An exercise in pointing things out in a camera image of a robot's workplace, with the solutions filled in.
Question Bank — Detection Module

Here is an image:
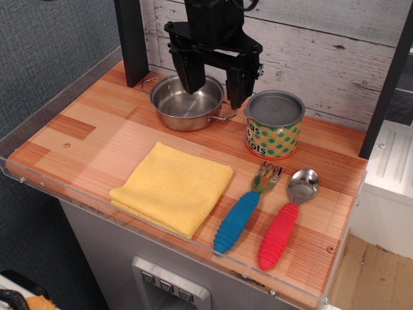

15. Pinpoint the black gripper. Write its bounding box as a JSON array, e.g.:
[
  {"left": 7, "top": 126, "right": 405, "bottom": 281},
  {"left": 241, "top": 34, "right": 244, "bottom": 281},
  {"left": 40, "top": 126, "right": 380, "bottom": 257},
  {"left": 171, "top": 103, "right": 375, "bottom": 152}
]
[{"left": 164, "top": 1, "right": 263, "bottom": 109}]

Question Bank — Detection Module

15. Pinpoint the small stainless steel pan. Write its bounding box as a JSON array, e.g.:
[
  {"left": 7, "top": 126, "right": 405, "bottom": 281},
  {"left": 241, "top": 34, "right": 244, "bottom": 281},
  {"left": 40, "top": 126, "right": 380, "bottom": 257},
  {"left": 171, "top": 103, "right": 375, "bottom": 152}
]
[{"left": 141, "top": 74, "right": 238, "bottom": 132}]

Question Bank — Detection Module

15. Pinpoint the yellow folded cloth napkin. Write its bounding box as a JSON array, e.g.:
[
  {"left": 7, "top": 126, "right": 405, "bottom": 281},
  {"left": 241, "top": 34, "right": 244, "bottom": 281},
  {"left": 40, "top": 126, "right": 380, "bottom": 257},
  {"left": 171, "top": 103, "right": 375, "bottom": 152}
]
[{"left": 109, "top": 142, "right": 233, "bottom": 238}]

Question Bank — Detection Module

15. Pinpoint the peas and carrots toy can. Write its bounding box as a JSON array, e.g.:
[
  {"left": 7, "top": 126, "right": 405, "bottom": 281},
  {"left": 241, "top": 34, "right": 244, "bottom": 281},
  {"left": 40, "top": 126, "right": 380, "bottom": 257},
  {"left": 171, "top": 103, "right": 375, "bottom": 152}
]
[{"left": 244, "top": 90, "right": 305, "bottom": 160}]

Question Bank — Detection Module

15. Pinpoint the grey toy fridge cabinet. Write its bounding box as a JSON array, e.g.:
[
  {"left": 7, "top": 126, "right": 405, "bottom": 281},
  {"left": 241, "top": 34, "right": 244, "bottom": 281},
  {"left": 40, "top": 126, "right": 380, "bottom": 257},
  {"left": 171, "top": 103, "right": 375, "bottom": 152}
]
[{"left": 61, "top": 201, "right": 293, "bottom": 309}]

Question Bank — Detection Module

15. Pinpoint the clear acrylic table guard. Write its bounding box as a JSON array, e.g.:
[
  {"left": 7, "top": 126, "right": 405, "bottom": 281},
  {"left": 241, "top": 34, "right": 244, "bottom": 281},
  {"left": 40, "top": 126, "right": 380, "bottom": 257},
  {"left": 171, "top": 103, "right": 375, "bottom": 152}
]
[{"left": 6, "top": 49, "right": 367, "bottom": 309}]

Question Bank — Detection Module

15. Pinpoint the white appliance at right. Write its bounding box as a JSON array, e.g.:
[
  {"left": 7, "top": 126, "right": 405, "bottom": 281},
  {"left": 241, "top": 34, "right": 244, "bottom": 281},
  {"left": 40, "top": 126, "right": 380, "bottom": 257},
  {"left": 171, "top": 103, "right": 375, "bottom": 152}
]
[{"left": 349, "top": 120, "right": 412, "bottom": 258}]

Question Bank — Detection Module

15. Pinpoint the silver dispenser button panel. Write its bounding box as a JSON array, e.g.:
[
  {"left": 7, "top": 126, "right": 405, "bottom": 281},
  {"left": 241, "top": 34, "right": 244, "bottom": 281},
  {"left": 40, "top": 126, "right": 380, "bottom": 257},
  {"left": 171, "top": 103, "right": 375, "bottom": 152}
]
[{"left": 132, "top": 256, "right": 212, "bottom": 309}]

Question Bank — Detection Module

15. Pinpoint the orange object bottom left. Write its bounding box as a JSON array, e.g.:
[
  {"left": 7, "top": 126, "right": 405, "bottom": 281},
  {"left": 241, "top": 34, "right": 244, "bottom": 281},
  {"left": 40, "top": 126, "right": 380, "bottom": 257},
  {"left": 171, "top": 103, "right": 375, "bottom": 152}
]
[{"left": 26, "top": 295, "right": 57, "bottom": 310}]

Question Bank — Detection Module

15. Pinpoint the black vertical post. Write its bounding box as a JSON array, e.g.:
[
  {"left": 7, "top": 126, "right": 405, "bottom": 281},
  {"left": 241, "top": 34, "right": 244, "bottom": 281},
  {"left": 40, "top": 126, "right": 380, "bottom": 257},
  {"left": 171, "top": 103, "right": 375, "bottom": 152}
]
[{"left": 114, "top": 0, "right": 149, "bottom": 87}]

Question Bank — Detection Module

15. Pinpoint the red handled toy spoon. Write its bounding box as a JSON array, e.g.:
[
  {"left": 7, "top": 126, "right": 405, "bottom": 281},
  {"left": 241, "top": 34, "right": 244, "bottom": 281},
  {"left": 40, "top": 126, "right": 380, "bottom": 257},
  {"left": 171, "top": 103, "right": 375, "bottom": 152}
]
[{"left": 257, "top": 168, "right": 319, "bottom": 271}]

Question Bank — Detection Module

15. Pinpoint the blue handled toy fork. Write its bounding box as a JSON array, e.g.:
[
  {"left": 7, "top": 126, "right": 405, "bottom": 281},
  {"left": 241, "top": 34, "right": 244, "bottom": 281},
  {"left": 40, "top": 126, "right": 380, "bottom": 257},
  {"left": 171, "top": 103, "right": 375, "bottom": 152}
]
[{"left": 214, "top": 161, "right": 283, "bottom": 254}]

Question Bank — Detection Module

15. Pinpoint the black cable bottom left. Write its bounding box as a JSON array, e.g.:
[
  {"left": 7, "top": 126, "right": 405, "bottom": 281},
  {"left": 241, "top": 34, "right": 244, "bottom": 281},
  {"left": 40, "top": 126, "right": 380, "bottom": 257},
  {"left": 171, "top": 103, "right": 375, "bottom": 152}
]
[{"left": 0, "top": 289, "right": 30, "bottom": 310}]

